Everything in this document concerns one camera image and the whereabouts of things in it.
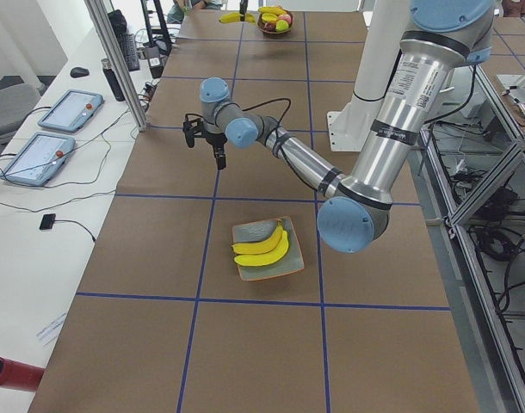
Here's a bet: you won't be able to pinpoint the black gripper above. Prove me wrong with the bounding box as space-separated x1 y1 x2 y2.
184 125 227 170

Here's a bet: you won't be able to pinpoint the yellow banana dark tip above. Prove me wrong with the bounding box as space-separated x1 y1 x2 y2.
232 219 283 255

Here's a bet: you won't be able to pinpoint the bright yellow banana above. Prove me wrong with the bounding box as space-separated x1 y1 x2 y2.
234 230 289 267

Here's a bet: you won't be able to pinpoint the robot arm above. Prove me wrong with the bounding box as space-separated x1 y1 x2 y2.
182 1 495 253

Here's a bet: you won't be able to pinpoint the grey square plate orange rim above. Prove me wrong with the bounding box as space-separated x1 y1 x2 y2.
237 216 305 281

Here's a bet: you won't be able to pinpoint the brown wicker basket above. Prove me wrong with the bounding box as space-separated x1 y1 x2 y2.
257 12 293 35

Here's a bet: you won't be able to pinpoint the green apple in basket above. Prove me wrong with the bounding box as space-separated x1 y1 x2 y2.
275 20 289 33

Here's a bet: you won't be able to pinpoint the dark water bottle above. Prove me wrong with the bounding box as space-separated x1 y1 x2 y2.
101 58 125 102

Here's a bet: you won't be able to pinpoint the black keyboard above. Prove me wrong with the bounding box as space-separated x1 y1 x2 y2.
116 34 140 71

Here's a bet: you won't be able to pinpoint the person in white shirt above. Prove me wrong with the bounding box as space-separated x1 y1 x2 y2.
166 0 222 24

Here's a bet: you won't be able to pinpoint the teach pendant red button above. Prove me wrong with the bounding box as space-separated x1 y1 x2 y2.
37 89 104 133

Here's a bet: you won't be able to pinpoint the black computer mouse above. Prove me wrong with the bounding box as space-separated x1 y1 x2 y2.
70 66 90 78

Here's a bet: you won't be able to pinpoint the small black device on table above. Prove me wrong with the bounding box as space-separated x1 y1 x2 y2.
39 213 56 231

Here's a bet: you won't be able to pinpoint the brown table mat blue grid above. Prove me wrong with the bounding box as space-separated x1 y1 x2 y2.
30 12 479 412

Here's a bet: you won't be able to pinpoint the white paper sheets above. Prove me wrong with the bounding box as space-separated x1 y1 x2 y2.
36 312 67 347

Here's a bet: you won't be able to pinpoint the red object at edge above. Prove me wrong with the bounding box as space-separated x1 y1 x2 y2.
0 357 45 392

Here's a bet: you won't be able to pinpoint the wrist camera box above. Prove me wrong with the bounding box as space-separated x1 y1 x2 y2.
182 113 203 134

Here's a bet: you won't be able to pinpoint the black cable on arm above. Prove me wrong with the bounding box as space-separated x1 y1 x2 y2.
240 97 293 143

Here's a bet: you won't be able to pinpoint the aluminium frame post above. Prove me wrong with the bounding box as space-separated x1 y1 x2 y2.
84 0 147 132

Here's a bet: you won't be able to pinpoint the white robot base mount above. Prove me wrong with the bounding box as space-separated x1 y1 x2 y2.
327 0 410 151

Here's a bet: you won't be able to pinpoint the black floor cables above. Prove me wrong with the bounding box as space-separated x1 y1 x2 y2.
451 171 525 311

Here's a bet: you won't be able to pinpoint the aluminium side frame rails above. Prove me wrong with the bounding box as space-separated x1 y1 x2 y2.
417 16 525 413

